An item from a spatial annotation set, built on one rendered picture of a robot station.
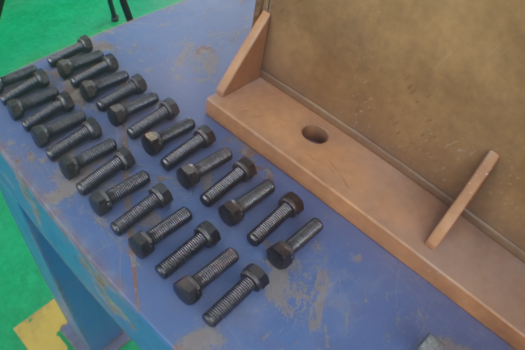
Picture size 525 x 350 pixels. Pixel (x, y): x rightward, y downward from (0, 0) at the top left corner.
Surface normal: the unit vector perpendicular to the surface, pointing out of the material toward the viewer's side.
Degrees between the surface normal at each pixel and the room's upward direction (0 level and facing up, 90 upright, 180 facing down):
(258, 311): 0
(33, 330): 0
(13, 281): 0
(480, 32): 90
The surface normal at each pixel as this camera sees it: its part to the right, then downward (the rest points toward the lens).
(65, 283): 0.74, 0.57
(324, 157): 0.14, -0.65
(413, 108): -0.66, 0.50
